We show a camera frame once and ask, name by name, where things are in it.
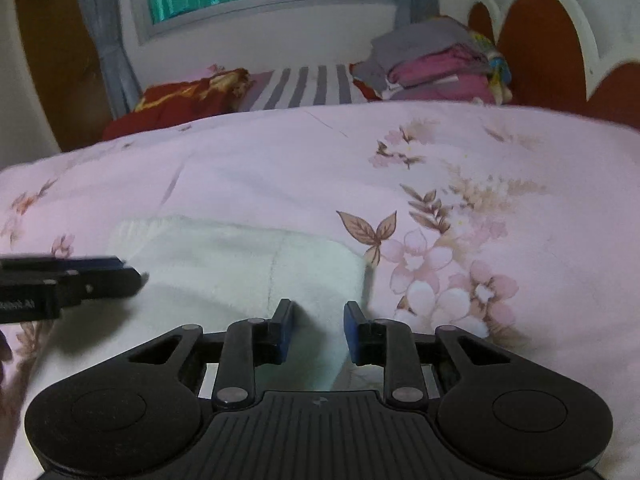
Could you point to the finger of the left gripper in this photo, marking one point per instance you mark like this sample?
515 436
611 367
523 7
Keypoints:
71 288
50 264

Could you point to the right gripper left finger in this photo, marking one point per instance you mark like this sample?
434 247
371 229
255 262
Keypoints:
247 345

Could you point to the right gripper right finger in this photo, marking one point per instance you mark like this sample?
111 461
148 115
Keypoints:
390 345

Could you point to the white knit sweater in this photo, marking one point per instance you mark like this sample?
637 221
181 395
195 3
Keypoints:
213 274

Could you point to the folded clothes pile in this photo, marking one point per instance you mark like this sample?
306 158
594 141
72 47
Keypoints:
436 60

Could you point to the pink floral bed sheet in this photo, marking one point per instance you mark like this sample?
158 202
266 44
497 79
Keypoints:
516 225

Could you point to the red patterned pillow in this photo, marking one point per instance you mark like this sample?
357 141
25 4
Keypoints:
170 105

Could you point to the left grey curtain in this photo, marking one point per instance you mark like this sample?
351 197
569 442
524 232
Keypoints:
102 21

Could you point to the red and white headboard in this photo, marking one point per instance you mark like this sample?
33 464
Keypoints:
555 62

